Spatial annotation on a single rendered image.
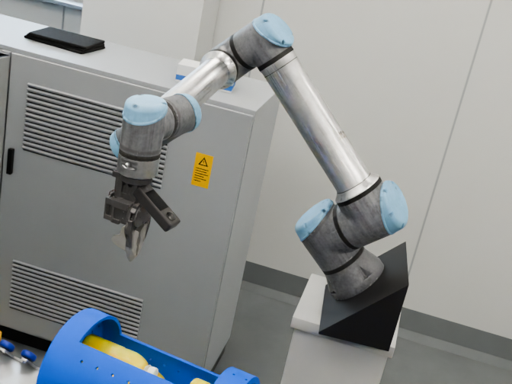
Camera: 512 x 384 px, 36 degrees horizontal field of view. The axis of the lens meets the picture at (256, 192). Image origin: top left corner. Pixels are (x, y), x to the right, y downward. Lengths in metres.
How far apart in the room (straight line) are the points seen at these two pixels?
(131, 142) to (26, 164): 1.94
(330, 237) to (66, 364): 0.88
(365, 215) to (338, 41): 2.12
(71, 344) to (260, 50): 0.94
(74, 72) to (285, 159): 1.58
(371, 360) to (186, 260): 1.22
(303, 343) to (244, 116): 1.05
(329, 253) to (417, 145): 2.05
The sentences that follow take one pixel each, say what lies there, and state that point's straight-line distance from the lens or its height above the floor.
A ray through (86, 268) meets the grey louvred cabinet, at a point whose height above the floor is 0.54.
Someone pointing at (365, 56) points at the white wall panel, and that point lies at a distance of 4.27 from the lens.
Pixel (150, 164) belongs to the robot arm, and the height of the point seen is 1.70.
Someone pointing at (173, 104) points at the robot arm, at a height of 1.81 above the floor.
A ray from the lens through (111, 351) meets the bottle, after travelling 2.04.
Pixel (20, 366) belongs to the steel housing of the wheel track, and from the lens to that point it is 2.33.
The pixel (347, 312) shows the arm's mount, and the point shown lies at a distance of 2.35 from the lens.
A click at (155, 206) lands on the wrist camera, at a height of 1.61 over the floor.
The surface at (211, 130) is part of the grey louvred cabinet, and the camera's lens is 3.17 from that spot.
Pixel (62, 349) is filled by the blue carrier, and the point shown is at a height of 1.20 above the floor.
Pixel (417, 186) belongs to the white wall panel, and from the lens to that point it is 4.42.
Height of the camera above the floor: 2.31
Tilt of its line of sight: 22 degrees down
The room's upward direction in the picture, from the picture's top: 12 degrees clockwise
